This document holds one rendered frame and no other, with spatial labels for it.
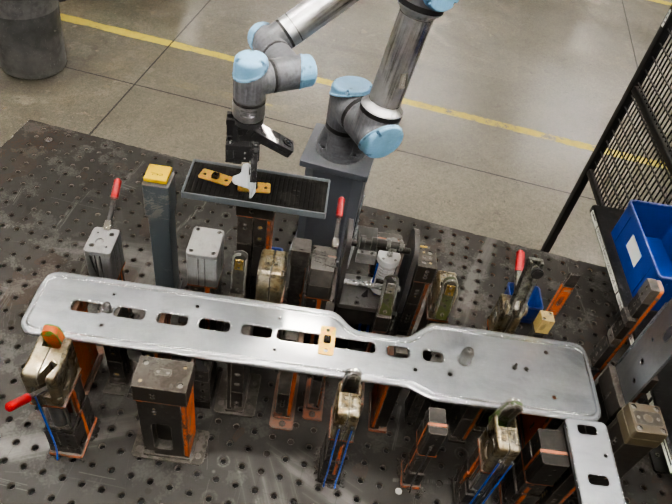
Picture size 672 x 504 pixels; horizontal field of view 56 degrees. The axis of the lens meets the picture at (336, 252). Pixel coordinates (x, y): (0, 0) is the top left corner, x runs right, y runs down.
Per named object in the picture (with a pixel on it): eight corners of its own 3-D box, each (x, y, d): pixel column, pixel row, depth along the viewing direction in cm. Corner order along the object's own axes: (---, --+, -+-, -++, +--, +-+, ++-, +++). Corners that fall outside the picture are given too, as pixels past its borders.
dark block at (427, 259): (386, 359, 187) (418, 265, 157) (386, 340, 192) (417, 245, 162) (402, 362, 187) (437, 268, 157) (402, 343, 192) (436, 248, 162)
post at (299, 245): (279, 341, 186) (291, 249, 158) (282, 328, 190) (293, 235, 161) (296, 344, 187) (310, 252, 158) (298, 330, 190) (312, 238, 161)
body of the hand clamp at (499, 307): (464, 385, 185) (503, 311, 160) (463, 365, 189) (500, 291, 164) (484, 387, 185) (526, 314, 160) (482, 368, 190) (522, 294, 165)
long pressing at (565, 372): (10, 342, 142) (8, 338, 141) (49, 269, 157) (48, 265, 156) (603, 425, 148) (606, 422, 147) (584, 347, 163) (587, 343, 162)
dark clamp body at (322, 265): (288, 360, 183) (301, 273, 155) (294, 324, 192) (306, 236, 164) (325, 365, 183) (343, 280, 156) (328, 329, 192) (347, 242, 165)
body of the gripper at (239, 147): (227, 146, 158) (227, 105, 149) (262, 148, 159) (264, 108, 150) (225, 165, 152) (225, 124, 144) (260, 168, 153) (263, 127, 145)
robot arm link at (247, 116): (266, 92, 147) (265, 112, 141) (265, 109, 150) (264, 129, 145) (233, 89, 146) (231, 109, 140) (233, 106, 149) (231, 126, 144)
